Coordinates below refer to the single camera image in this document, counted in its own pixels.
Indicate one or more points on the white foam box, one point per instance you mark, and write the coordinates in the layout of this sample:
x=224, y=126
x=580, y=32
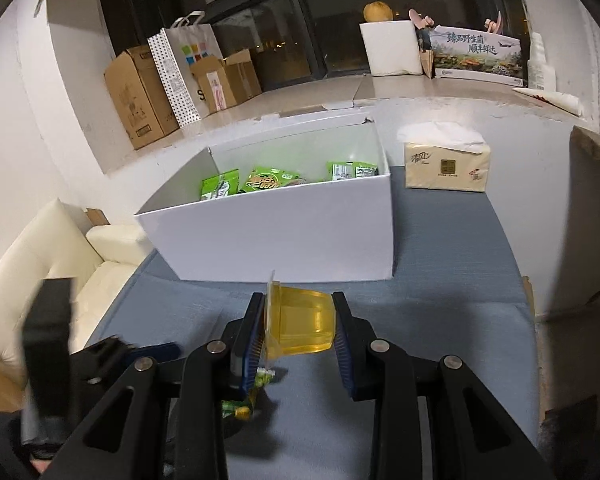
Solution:
x=392, y=47

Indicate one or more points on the small open cardboard box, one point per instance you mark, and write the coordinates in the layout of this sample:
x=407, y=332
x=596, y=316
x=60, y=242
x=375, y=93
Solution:
x=225, y=80

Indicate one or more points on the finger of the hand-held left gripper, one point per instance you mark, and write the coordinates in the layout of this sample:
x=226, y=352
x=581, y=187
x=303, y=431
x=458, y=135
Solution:
x=100, y=360
x=152, y=351

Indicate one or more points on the grey brown board panel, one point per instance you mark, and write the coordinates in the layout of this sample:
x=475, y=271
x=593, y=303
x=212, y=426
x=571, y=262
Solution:
x=590, y=220

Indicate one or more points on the brown kraft paper bag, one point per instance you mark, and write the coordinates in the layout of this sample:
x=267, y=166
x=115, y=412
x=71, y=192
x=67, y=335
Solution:
x=428, y=65

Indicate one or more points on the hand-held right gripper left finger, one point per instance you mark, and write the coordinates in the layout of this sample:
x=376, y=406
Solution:
x=247, y=350

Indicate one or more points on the white cardboard box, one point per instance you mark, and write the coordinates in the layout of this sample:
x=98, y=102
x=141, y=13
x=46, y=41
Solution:
x=280, y=235

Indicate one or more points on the amber jelly cup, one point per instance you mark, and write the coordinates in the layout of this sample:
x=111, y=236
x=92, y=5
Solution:
x=300, y=325

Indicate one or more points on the large brown cardboard box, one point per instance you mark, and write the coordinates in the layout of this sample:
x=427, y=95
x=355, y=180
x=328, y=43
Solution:
x=135, y=95

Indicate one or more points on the white paper bag coloured squares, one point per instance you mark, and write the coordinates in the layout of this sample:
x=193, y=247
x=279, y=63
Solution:
x=197, y=40

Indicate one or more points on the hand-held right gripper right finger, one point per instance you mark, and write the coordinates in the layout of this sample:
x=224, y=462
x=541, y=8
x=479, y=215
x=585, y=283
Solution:
x=345, y=355

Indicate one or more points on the beige tissue pack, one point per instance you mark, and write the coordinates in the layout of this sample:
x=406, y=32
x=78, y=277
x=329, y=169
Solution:
x=447, y=165

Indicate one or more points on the yellow pomelo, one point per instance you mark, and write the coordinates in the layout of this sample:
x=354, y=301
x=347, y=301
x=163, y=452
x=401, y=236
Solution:
x=377, y=11

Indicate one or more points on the folded white paper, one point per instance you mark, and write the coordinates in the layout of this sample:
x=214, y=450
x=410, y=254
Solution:
x=550, y=99

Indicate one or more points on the white green wrapped candy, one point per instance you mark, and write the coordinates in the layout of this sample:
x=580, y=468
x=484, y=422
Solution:
x=270, y=377

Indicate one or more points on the long printed carton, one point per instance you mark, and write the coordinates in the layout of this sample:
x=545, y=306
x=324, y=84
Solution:
x=480, y=55

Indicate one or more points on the cream sofa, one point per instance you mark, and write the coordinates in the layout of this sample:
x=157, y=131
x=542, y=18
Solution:
x=35, y=260

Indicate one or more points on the green snack packet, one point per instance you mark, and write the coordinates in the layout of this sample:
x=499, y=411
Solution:
x=270, y=180
x=352, y=170
x=220, y=186

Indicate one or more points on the polka dot paper bag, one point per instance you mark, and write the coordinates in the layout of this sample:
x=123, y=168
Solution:
x=172, y=75

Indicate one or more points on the dark window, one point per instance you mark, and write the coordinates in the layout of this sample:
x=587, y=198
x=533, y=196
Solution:
x=260, y=20

